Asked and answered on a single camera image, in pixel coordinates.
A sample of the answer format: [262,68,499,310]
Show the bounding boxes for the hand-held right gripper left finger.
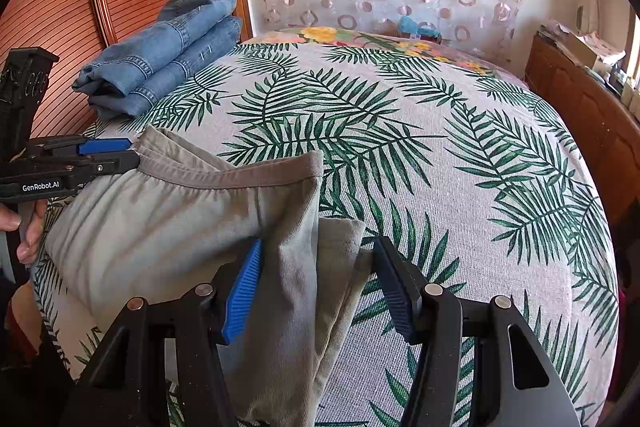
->
[72,239,264,427]

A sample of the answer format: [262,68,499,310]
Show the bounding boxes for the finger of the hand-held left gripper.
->
[47,150,142,182]
[45,136,134,156]

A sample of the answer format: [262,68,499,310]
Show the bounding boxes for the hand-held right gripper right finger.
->
[372,236,586,427]

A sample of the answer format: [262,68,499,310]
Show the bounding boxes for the grey pants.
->
[37,126,376,427]

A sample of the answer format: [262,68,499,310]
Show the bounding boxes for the person's left hand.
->
[0,201,47,264]

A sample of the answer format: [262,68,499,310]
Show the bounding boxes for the folded blue jeans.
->
[71,0,244,120]

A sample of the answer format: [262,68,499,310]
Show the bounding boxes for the bed with leaf print sheet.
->
[30,27,623,427]

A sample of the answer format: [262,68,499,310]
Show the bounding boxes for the wooden cabinet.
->
[524,34,640,230]

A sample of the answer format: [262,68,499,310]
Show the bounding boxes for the blue plastic bag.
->
[397,17,444,41]

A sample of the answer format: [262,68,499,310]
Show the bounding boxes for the cardboard box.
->
[564,32,601,65]

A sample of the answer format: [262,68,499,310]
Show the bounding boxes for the newspaper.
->
[585,32,627,64]

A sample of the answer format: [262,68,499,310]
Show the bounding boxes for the wooden framed window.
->
[629,7,640,108]

